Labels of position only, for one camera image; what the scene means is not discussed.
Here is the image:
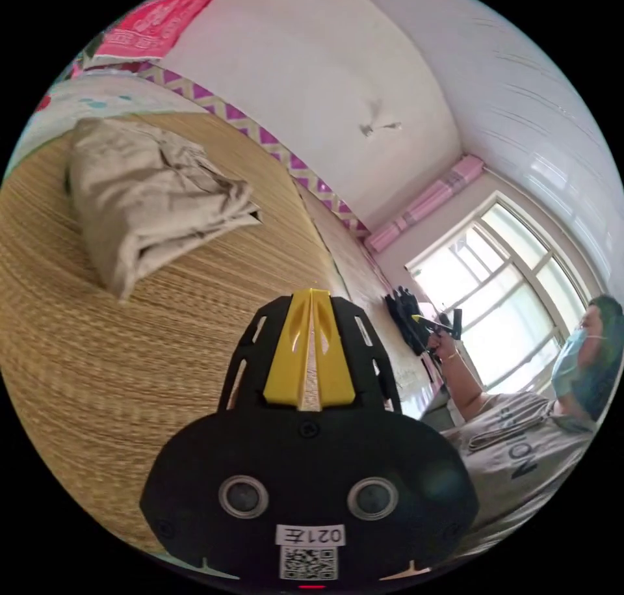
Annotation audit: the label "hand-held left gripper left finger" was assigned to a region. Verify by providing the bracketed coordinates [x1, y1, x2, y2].
[263, 288, 313, 406]

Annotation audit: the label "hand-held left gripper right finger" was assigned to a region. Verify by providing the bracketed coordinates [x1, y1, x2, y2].
[311, 288, 357, 406]

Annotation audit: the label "person's right forearm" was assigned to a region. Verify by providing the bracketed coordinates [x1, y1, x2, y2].
[438, 352, 496, 423]

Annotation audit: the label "light brown pants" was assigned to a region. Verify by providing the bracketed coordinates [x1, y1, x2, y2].
[66, 116, 265, 304]

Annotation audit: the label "person's right hand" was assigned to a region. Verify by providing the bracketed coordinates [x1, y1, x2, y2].
[432, 335, 460, 364]

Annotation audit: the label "black garment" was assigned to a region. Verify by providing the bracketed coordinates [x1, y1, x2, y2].
[384, 285, 432, 357]

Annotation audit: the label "window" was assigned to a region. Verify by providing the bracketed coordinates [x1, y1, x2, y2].
[404, 190, 601, 397]

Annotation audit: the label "pink curtain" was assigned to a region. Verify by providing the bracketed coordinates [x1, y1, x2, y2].
[364, 153, 486, 254]

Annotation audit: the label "person's body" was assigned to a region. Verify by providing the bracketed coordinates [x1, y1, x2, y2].
[441, 294, 624, 540]

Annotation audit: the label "bed with woven mat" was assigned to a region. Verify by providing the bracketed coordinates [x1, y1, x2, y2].
[0, 70, 452, 557]

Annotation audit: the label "pink patterned cloth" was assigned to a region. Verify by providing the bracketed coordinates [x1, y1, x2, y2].
[92, 0, 218, 62]

